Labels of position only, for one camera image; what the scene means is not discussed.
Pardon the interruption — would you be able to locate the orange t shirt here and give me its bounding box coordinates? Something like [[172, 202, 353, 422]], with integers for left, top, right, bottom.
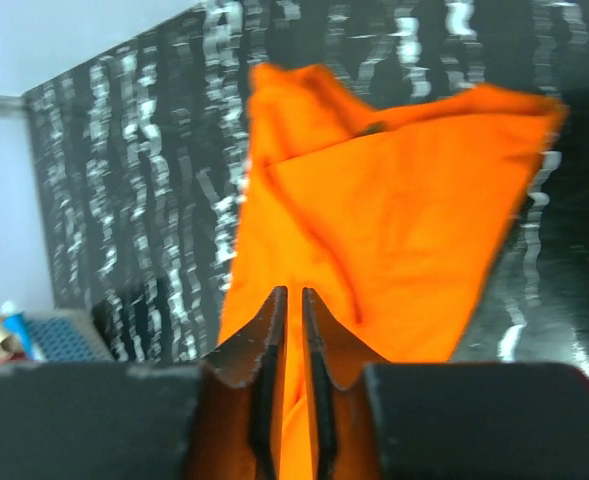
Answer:
[[219, 63, 567, 479]]

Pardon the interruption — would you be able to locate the white laundry basket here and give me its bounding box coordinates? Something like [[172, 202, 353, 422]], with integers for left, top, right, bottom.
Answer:
[[23, 310, 114, 362]]

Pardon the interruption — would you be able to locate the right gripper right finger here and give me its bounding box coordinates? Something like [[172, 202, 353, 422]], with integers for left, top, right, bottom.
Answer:
[[302, 288, 589, 479]]

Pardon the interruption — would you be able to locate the blue t shirt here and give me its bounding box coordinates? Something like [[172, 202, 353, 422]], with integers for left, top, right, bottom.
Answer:
[[0, 300, 45, 361]]

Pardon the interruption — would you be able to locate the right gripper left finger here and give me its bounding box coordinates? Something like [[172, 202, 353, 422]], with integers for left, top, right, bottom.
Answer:
[[0, 287, 287, 479]]

